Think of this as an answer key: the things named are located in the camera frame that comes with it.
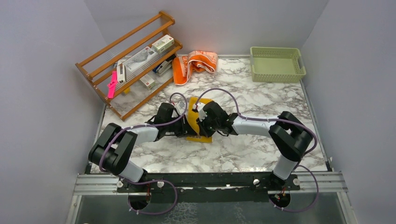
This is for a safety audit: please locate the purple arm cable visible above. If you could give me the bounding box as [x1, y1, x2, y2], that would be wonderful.
[98, 92, 189, 216]
[193, 88, 320, 214]

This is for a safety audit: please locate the white upright box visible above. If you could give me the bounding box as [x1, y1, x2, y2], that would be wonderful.
[116, 59, 126, 84]

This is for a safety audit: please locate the green plastic basket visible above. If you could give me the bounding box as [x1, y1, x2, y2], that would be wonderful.
[250, 47, 306, 83]

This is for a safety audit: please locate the large flat white box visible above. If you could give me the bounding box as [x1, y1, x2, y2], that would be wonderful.
[122, 46, 158, 72]

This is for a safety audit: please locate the wooden shelf rack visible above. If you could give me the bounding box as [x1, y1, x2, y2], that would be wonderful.
[75, 11, 183, 121]

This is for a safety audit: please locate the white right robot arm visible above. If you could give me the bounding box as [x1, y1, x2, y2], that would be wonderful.
[192, 101, 314, 190]

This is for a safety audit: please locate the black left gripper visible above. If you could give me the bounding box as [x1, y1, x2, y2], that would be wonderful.
[165, 113, 197, 137]

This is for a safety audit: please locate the blue white stapler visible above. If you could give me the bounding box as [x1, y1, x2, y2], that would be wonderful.
[153, 60, 172, 76]

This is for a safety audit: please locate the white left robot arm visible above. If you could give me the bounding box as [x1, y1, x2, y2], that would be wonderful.
[88, 103, 197, 192]

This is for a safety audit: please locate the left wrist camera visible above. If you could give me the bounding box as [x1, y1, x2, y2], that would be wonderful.
[174, 102, 186, 115]

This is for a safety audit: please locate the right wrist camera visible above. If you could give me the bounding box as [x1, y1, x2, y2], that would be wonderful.
[192, 102, 207, 121]

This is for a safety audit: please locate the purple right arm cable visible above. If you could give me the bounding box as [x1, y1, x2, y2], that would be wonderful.
[193, 88, 320, 214]

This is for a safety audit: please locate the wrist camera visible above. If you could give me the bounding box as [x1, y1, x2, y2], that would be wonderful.
[192, 102, 207, 121]
[174, 102, 186, 115]

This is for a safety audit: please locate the small white box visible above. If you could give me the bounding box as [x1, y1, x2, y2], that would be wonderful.
[151, 35, 175, 54]

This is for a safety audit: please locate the orange white towel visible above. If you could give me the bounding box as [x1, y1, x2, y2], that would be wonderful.
[171, 50, 218, 85]

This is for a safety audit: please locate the brown yellow bear towel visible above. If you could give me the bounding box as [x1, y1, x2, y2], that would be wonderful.
[186, 97, 213, 143]

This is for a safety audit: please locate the pink marker pen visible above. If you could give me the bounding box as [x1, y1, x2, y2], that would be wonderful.
[107, 71, 118, 99]

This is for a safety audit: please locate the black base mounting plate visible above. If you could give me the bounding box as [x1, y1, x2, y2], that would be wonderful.
[117, 172, 300, 203]

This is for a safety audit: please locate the aluminium rail frame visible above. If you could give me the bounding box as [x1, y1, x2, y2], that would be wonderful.
[66, 168, 357, 224]

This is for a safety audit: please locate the white box on lower shelf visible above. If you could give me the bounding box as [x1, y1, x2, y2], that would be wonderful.
[140, 74, 156, 90]

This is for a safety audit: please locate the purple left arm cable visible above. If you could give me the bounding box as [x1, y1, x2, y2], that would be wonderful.
[98, 92, 189, 216]

